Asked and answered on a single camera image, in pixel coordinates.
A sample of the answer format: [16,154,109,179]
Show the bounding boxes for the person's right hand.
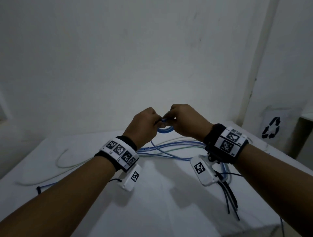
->
[163,104,214,142]

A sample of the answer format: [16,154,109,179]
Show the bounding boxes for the blue cable with black plug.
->
[36,182,59,195]

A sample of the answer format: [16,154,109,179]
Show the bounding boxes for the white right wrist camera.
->
[190,154,221,187]

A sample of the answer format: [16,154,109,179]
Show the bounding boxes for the blue cable with end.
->
[150,118,175,149]

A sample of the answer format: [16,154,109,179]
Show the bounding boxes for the black left wristband with markers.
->
[94,135,140,173]

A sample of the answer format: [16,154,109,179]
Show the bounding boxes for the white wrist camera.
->
[119,164,142,191]
[190,154,221,187]

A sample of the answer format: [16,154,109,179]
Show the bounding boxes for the black right wristband with markers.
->
[203,123,249,164]

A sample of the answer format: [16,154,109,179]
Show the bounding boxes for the person's left hand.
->
[122,107,162,150]

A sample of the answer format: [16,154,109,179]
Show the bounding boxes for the bundle of blue cables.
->
[137,140,232,184]

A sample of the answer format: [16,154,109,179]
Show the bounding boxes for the black wristband with markers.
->
[94,135,140,173]
[203,123,249,164]

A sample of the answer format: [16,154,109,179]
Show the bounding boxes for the bunch of black cable ties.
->
[214,170,243,221]

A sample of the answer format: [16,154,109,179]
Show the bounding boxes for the white cable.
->
[16,136,206,186]

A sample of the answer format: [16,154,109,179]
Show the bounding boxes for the person's right forearm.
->
[231,144,313,237]

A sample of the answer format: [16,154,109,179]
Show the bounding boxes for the white paper recycling sign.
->
[260,110,285,142]

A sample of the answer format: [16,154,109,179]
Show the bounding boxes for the grey cabinet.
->
[295,114,313,171]

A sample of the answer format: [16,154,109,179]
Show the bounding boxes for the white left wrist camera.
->
[119,164,142,191]

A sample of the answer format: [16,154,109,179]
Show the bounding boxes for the person's left forearm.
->
[0,155,117,237]

